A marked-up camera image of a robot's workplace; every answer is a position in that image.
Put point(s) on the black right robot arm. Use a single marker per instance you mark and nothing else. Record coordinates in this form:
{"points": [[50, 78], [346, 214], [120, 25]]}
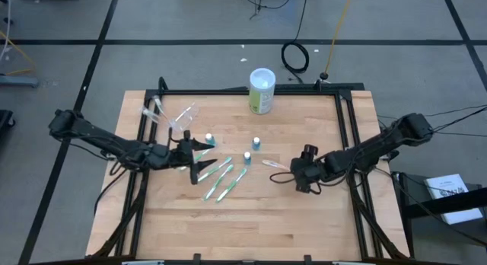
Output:
{"points": [[380, 143]]}

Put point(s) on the white green wipes canister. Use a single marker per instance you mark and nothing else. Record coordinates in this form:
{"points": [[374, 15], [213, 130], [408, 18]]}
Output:
{"points": [[261, 97]]}

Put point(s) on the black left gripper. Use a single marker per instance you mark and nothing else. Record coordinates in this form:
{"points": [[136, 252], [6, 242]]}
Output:
{"points": [[179, 154]]}

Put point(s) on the small blue mouthwash bottle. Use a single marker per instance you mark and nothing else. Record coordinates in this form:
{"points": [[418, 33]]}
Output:
{"points": [[247, 159], [256, 145], [209, 138]]}

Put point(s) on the black chair part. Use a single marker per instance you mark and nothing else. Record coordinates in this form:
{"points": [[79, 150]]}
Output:
{"points": [[5, 120]]}

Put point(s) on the black side cart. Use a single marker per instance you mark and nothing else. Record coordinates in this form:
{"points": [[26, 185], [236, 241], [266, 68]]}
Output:
{"points": [[414, 189]]}

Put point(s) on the green toothbrush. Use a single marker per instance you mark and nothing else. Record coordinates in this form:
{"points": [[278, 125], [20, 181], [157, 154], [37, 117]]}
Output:
{"points": [[218, 182], [201, 154], [218, 166], [231, 186]]}

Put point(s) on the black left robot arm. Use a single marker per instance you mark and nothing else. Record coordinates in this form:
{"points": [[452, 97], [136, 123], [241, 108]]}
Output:
{"points": [[95, 137]]}

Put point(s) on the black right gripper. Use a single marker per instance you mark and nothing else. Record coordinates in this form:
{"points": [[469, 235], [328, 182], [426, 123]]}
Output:
{"points": [[310, 168]]}

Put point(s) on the black aluminium table frame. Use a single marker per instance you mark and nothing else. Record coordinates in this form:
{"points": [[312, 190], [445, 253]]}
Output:
{"points": [[213, 92]]}

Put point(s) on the white booklet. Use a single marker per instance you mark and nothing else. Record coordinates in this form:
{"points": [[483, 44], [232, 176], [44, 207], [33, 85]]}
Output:
{"points": [[445, 185]]}

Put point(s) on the black clamp knob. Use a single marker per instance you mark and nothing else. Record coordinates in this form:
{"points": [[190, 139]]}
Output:
{"points": [[323, 75]]}

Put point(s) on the grey floor base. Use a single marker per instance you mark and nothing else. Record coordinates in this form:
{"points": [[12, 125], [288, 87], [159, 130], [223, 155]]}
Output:
{"points": [[19, 81]]}

